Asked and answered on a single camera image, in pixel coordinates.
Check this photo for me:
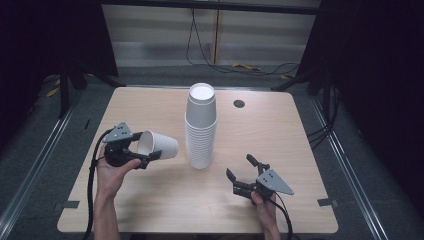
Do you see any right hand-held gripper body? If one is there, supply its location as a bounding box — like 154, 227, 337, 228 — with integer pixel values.
232, 167, 295, 204

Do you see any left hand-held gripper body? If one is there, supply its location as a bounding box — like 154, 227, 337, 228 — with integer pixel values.
101, 121, 150, 170

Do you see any single white paper cup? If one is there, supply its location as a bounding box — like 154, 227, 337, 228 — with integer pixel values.
136, 129, 180, 161

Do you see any stack of white paper cups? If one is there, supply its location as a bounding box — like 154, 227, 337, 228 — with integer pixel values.
184, 82, 218, 170

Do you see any person's right hand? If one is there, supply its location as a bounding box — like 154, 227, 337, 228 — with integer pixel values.
250, 191, 280, 228

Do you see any person's left hand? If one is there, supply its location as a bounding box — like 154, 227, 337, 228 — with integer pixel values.
95, 145, 142, 202

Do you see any grey tape strip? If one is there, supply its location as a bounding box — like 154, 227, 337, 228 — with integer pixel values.
316, 197, 339, 208

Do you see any black stand leg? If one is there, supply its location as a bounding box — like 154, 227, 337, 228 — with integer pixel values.
95, 73, 127, 89
270, 73, 312, 93

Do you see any black metal stand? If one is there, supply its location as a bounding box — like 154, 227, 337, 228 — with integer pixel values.
58, 61, 72, 120

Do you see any dark curtain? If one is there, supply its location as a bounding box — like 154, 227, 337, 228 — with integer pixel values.
295, 0, 424, 208
0, 0, 120, 148

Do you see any black overhead beam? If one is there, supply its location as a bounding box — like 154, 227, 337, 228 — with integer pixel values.
99, 0, 322, 16

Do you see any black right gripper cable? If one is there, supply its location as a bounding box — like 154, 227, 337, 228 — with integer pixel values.
273, 191, 295, 240

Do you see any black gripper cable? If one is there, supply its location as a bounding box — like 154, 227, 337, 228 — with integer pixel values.
82, 128, 115, 240
273, 191, 295, 240

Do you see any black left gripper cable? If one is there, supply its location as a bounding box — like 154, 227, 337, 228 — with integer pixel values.
82, 128, 115, 240

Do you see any bundle of black cables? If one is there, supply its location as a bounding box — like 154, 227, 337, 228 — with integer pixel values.
306, 83, 342, 150

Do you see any metal floor rail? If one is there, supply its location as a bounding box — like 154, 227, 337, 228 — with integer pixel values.
0, 89, 85, 232
309, 95, 390, 240

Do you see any long black floor cable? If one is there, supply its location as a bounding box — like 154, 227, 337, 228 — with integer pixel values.
185, 8, 301, 77

